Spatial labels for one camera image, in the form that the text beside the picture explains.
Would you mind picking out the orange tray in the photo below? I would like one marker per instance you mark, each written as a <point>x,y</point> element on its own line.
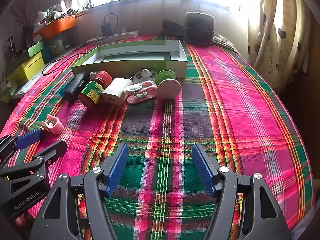
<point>60,26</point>

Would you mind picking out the black rectangular device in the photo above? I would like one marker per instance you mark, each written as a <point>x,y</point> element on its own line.
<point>76,85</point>

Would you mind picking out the glass tank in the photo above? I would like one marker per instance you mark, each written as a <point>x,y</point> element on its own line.
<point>60,43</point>

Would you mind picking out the white plastic packet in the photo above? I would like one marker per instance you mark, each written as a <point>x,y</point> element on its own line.
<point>22,88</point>

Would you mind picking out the white USB charger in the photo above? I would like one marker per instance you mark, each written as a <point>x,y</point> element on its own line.
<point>113,91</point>

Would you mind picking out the green white spool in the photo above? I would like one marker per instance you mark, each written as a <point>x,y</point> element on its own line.
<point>169,88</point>

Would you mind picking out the blue translucent USB module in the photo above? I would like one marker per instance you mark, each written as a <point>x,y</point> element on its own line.
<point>62,93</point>

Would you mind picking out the dried branches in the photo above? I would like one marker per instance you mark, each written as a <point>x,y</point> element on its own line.
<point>25,33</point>

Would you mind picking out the brown bottle with red cap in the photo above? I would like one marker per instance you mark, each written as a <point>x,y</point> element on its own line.
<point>91,93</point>

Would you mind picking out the dark glass jar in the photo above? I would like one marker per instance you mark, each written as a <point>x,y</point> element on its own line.
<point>10,43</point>

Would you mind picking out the lime green storage box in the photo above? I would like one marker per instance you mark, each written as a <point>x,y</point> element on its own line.
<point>35,49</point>

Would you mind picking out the white plug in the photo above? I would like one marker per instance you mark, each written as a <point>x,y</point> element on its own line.
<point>124,31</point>

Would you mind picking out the cream patterned curtain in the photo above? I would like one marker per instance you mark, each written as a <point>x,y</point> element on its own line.
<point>275,42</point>

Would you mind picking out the white power strip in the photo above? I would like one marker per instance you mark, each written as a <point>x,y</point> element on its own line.
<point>122,35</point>

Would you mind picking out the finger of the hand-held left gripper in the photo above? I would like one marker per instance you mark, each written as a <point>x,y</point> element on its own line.
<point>50,153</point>
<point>27,138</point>

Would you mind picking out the pink green plaid blanket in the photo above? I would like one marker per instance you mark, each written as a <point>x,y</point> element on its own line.
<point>250,117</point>

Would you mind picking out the large green cardboard box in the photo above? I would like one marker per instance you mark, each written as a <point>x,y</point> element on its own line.
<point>130,63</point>

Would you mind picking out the blue box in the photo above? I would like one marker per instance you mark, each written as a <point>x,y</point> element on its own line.
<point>47,53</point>

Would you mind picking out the pink white clip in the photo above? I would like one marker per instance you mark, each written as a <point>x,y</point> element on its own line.
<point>57,127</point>

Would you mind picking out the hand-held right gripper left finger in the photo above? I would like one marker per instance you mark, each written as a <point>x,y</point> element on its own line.
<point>117,167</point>

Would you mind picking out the dark cloth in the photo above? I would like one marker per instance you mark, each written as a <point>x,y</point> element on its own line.
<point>172,27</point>

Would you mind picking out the yellow storage box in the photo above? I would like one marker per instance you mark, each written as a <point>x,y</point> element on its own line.
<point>33,67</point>

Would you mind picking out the beige patterned pillow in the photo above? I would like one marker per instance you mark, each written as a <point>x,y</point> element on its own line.
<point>222,42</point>

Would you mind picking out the white panda toy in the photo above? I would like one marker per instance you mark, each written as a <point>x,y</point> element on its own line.
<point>145,75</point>

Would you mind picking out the clutter in orange tray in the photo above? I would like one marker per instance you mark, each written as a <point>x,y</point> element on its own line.
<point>50,13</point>

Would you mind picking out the grey black heater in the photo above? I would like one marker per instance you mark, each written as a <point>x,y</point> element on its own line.
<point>198,27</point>

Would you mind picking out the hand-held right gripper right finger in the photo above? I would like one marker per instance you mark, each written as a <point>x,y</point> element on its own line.
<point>202,167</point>

